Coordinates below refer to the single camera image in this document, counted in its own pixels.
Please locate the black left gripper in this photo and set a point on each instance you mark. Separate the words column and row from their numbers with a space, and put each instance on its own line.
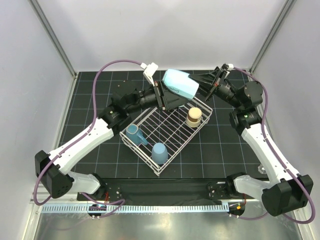
column 165, row 99

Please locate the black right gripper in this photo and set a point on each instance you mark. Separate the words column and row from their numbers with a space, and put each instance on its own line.
column 207, row 82

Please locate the teal cup cream inside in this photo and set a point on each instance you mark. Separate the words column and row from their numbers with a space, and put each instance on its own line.
column 179, row 83

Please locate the brown and cream cup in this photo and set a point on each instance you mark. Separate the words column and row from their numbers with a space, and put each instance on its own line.
column 193, row 118

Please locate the blue glazed ceramic mug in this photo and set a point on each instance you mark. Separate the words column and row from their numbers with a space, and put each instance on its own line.
column 135, row 134

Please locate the light blue plastic cup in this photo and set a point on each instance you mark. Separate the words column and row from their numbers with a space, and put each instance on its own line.
column 159, row 153

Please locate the clear glass cup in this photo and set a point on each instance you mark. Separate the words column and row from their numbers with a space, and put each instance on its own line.
column 261, row 169

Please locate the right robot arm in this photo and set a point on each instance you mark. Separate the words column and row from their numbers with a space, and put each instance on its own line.
column 287, row 190

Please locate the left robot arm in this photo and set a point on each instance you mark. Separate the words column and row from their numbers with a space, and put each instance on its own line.
column 54, row 169

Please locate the black grid mat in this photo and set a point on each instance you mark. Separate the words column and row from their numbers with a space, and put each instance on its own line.
column 217, row 152

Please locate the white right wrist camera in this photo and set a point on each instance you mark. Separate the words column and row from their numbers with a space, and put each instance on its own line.
column 227, row 67

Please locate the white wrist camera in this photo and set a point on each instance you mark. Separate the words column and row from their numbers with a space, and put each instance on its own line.
column 148, row 71
column 227, row 67

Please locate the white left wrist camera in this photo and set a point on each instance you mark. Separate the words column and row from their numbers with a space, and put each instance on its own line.
column 148, row 71

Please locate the white wire dish rack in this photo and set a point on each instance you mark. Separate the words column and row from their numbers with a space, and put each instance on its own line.
column 166, row 127

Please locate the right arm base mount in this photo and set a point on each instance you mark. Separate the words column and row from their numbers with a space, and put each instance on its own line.
column 221, row 190

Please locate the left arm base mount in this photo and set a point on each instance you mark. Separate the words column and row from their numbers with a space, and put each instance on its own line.
column 113, row 193

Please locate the white slotted cable duct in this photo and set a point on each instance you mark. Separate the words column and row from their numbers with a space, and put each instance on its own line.
column 88, row 208

